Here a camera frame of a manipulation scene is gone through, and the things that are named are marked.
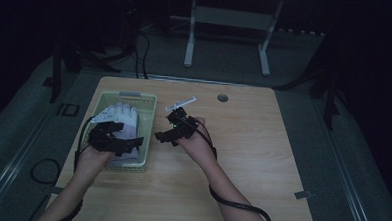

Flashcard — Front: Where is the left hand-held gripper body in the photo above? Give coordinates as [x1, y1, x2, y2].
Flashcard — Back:
[87, 109, 127, 155]

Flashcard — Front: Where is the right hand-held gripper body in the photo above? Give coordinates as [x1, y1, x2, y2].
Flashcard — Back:
[162, 94, 201, 149]

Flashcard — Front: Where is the light green plastic basket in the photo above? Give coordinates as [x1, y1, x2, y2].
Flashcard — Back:
[82, 89, 159, 174]

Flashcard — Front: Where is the person's left hand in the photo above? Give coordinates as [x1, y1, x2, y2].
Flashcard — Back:
[75, 144, 115, 181]

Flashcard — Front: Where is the person's right hand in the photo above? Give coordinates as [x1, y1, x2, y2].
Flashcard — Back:
[173, 115, 220, 169]

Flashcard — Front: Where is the black metal stand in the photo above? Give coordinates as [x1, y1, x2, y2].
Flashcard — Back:
[272, 27, 346, 131]
[48, 0, 140, 107]

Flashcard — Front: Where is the black rectangular floor frame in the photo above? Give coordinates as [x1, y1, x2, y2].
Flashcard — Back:
[56, 102, 81, 117]

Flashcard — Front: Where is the black floor cable loop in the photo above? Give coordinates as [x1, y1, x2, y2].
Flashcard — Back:
[30, 156, 63, 186]

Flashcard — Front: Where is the black cable behind table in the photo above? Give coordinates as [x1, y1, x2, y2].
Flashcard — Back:
[133, 31, 152, 80]

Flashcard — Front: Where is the white desk frame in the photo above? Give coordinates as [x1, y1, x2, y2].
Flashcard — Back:
[167, 0, 323, 80]

